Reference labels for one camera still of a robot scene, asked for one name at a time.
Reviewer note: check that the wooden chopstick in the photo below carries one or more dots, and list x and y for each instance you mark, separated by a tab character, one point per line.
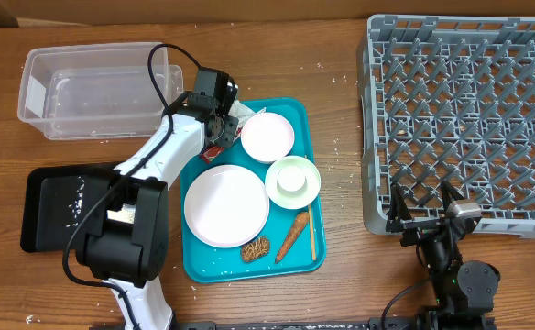
311	221

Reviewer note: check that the large white plate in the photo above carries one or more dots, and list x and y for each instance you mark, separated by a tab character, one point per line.
226	206

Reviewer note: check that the white cup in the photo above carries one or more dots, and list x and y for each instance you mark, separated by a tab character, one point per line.
291	179

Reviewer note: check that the pile of white rice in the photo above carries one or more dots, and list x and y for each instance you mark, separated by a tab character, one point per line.
76	205

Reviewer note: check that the black tray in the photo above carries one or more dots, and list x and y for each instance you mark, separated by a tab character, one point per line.
52	206

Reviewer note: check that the pink bowl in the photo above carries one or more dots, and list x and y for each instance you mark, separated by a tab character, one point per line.
267	137

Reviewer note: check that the carrot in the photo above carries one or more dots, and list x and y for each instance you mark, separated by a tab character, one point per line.
296	229

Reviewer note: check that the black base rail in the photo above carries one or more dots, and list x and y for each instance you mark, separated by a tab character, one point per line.
295	326

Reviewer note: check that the red ketchup packet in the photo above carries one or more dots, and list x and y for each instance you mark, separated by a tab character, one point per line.
212	152

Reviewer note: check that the teal plastic tray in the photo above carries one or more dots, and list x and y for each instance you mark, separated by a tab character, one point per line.
207	264

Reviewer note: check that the pale green saucer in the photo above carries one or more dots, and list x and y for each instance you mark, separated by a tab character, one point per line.
292	200

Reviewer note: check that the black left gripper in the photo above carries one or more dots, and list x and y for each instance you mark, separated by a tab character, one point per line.
231	126

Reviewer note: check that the white napkin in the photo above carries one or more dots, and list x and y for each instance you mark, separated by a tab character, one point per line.
242	113

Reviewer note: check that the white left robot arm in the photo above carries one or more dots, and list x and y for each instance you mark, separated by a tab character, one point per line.
135	280

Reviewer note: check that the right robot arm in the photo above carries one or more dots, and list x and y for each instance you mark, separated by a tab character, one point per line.
464	290

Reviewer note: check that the grey dishwasher rack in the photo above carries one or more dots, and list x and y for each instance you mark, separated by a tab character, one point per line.
449	99

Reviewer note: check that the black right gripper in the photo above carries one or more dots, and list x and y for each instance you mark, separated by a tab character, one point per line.
398	219

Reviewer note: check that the clear plastic bin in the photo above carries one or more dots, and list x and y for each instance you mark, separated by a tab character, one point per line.
89	91

